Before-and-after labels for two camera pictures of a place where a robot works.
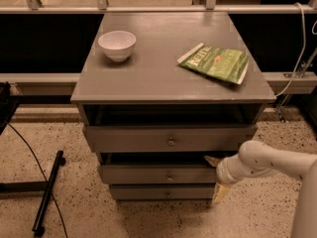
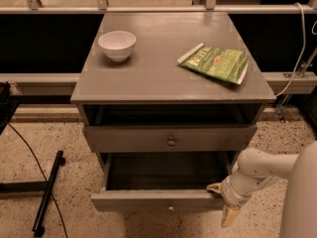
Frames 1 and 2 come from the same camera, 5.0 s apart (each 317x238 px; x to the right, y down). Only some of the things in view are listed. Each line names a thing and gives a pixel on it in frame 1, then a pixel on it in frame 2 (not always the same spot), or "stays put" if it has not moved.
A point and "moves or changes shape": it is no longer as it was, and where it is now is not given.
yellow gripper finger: [213, 161] to [219, 187]
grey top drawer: [167, 138] stays put
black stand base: [45, 187] stays put
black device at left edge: [8, 105] stays put
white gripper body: [223, 174] to [228, 191]
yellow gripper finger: [219, 192] to [229, 214]
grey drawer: [156, 174] moves or changes shape
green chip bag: [225, 63] stays put
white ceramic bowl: [117, 45] stays put
